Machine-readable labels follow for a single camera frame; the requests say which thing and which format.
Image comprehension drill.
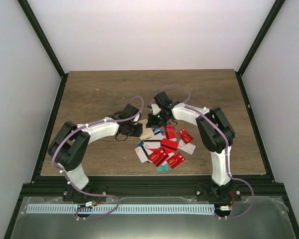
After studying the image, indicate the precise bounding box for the beige leather card holder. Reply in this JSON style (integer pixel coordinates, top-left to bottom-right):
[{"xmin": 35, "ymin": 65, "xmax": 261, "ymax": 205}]
[{"xmin": 139, "ymin": 119, "xmax": 154, "ymax": 140}]

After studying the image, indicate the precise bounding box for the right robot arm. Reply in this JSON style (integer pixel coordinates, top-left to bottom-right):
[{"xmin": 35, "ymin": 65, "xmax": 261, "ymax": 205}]
[{"xmin": 147, "ymin": 92, "xmax": 235, "ymax": 201}]

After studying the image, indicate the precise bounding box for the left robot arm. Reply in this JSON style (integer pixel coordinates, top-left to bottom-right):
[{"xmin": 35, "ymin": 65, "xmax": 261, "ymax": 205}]
[{"xmin": 47, "ymin": 104, "xmax": 143, "ymax": 201}]

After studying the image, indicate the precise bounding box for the blue card upper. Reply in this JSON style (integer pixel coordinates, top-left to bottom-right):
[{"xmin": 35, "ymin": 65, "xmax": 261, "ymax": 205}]
[{"xmin": 153, "ymin": 127, "xmax": 163, "ymax": 135}]

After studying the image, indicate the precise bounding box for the white black red card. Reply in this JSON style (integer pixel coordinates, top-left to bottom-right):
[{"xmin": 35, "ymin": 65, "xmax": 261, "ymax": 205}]
[{"xmin": 139, "ymin": 139, "xmax": 161, "ymax": 150}]

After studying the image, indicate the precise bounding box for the red vip card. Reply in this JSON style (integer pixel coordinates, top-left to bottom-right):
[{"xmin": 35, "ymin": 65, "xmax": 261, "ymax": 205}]
[
  {"xmin": 148, "ymin": 147, "xmax": 170, "ymax": 167},
  {"xmin": 177, "ymin": 128, "xmax": 193, "ymax": 144}
]

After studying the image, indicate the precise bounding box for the red gold card middle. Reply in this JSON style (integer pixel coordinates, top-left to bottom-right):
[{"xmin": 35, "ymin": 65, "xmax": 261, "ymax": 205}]
[{"xmin": 167, "ymin": 152, "xmax": 186, "ymax": 169}]

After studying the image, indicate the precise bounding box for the teal card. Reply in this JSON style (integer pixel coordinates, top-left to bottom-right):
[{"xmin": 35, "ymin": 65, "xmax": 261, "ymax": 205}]
[{"xmin": 157, "ymin": 163, "xmax": 169, "ymax": 172}]

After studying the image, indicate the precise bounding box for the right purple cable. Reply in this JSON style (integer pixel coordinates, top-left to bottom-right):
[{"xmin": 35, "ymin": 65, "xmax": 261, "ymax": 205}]
[{"xmin": 150, "ymin": 85, "xmax": 255, "ymax": 220}]

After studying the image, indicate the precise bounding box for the black aluminium frame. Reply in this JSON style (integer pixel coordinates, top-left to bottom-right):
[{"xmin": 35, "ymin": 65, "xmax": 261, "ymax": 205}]
[{"xmin": 4, "ymin": 0, "xmax": 299, "ymax": 239}]

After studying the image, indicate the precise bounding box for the light blue slotted cable duct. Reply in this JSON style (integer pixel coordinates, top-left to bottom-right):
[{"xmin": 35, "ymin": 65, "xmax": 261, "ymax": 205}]
[{"xmin": 26, "ymin": 204, "xmax": 215, "ymax": 215}]

